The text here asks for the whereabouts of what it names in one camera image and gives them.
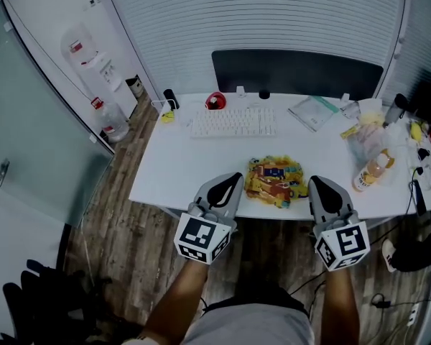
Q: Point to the yellow printed cloth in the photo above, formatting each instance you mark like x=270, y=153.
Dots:
x=273, y=182

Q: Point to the red computer mouse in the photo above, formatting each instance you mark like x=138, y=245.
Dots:
x=215, y=101

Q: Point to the person's black shorts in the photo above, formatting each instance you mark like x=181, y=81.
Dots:
x=237, y=298

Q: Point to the black charger plug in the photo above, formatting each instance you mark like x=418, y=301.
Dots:
x=424, y=154

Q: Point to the black office chair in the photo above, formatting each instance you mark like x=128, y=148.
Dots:
x=46, y=300

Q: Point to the white partition bracket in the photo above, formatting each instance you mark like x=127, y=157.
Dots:
x=241, y=92
x=345, y=97

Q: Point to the clear plastic bag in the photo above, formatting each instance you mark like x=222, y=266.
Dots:
x=366, y=138

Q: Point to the clear water jug red cap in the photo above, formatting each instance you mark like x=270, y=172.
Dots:
x=111, y=120

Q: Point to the white keyboard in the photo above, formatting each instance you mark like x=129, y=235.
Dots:
x=233, y=122

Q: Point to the black cylinder speaker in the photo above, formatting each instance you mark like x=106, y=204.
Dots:
x=170, y=98

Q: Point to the clear water jug on dispenser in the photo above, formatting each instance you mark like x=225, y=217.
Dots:
x=77, y=41

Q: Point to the orange drink bottle white label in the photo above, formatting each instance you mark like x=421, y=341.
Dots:
x=366, y=178

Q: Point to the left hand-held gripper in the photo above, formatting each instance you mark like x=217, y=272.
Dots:
x=197, y=237

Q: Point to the yellow banana toy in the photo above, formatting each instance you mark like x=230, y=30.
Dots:
x=416, y=131

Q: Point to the white window blinds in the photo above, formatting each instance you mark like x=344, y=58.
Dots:
x=255, y=16

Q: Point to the person's right forearm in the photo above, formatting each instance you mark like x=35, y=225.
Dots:
x=341, y=300

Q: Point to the frosted glass door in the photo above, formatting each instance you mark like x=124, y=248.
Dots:
x=39, y=120

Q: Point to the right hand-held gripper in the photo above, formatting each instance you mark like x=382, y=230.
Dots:
x=345, y=243

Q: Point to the clear document pouch green edge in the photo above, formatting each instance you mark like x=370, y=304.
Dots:
x=312, y=113

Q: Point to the small waste bin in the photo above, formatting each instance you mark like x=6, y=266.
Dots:
x=135, y=86

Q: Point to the black round desk grommet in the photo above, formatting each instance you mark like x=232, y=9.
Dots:
x=264, y=94

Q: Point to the person's left forearm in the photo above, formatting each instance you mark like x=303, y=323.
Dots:
x=179, y=297

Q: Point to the grey flask black lid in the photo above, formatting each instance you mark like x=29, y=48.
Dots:
x=395, y=108

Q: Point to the small yellow toy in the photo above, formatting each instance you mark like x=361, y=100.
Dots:
x=167, y=116

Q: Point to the person's grey shirt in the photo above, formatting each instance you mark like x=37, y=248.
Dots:
x=248, y=327

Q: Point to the white power strip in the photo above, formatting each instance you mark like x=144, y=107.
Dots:
x=412, y=315

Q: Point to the yellow snack packet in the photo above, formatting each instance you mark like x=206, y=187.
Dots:
x=349, y=132

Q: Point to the white water dispenser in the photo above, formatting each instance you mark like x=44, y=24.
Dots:
x=115, y=85

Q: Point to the clear plastic packet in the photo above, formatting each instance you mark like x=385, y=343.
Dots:
x=351, y=109

